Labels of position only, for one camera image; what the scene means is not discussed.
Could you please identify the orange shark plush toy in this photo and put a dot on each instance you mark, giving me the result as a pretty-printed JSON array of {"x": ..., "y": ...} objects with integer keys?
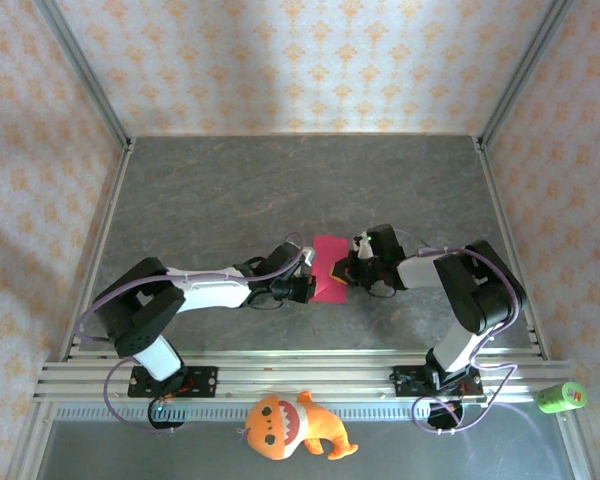
[{"x": 290, "y": 425}]

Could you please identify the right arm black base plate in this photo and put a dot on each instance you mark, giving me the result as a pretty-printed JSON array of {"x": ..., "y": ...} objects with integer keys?
[{"x": 405, "y": 382}]

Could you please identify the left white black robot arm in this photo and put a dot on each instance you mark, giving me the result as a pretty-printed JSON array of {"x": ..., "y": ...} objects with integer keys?
[{"x": 215, "y": 290}]

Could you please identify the aluminium side rail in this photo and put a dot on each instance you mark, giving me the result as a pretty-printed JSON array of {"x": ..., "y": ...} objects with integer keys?
[
  {"x": 509, "y": 250},
  {"x": 99, "y": 250}
]

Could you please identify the aluminium rail beam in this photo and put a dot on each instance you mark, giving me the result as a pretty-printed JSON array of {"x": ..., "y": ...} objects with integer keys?
[{"x": 305, "y": 372}]

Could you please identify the aluminium corner post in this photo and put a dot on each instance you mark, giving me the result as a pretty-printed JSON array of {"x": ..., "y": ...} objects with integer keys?
[
  {"x": 87, "y": 75},
  {"x": 522, "y": 75}
]

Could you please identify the pink paper sheet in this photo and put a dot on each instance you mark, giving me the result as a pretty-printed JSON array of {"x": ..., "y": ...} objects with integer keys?
[{"x": 330, "y": 247}]

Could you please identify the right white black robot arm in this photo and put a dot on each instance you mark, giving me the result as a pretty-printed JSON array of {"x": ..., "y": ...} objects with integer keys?
[{"x": 480, "y": 295}]

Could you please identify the green cylindrical can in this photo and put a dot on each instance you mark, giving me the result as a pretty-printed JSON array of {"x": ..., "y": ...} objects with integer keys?
[{"x": 562, "y": 398}]

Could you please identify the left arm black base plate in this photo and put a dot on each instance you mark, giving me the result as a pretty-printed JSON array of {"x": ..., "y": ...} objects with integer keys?
[{"x": 205, "y": 381}]

